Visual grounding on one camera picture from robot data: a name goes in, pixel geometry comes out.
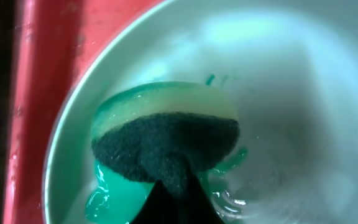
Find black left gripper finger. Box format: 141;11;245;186
131;167;224;224

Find green yellow sponge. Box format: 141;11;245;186
90;82;240;186

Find white plate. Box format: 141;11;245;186
43;0;358;223

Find red plastic tray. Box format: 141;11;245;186
2;0;159;224

